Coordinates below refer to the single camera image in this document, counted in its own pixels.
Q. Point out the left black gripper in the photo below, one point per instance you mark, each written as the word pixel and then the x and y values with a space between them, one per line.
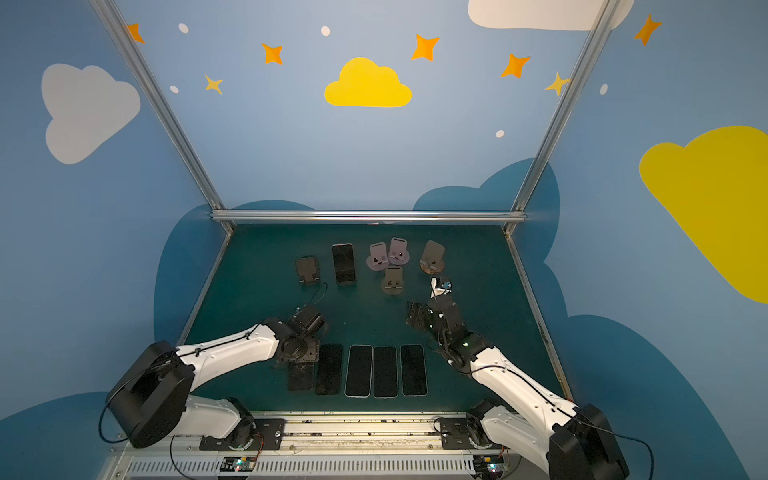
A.
pixel 301 365

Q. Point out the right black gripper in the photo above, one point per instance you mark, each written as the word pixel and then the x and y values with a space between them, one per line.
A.
pixel 424 315

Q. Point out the dark phone grey stand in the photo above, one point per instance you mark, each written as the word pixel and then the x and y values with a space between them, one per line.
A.
pixel 329 369

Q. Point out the grey round stand blue phone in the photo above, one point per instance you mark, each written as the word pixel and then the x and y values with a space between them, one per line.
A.
pixel 393 281

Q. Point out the white phone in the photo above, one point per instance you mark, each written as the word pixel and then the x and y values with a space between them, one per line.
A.
pixel 359 371

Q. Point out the grey phone stand emptied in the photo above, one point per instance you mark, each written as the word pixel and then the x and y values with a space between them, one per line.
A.
pixel 378 258

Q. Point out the black phone wooden stand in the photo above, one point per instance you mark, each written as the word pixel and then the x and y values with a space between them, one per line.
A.
pixel 385 373

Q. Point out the purple phone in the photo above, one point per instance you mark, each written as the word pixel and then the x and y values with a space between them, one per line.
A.
pixel 344 264

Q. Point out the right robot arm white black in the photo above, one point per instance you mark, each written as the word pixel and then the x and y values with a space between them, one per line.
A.
pixel 564 440

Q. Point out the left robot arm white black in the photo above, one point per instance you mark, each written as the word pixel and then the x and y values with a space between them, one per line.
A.
pixel 154 399

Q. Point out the wooden round phone stand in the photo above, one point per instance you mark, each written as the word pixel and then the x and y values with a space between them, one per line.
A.
pixel 432 259

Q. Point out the black stand far left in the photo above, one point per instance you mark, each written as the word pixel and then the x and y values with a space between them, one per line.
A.
pixel 307 270

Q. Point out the left green circuit board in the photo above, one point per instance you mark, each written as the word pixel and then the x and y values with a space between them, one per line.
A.
pixel 242 464

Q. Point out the green circuit board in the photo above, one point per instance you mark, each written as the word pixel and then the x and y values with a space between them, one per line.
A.
pixel 242 464
pixel 488 467

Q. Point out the right green circuit board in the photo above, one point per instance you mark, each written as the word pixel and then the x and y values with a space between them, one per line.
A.
pixel 488 467

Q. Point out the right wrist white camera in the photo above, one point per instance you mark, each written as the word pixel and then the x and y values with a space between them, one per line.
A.
pixel 440 286

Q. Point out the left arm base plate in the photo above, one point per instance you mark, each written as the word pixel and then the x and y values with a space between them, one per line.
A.
pixel 264 434

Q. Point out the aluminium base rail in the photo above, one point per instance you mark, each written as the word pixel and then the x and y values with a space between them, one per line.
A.
pixel 324 445

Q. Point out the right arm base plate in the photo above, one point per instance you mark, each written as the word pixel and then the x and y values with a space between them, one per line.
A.
pixel 463 434

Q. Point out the right aluminium frame post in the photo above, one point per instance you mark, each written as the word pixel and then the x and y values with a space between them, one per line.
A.
pixel 585 63

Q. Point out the aluminium frame post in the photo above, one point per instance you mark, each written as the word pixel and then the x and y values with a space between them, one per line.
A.
pixel 113 22
pixel 585 63

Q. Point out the left aluminium frame post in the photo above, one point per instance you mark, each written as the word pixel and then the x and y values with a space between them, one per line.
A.
pixel 113 22

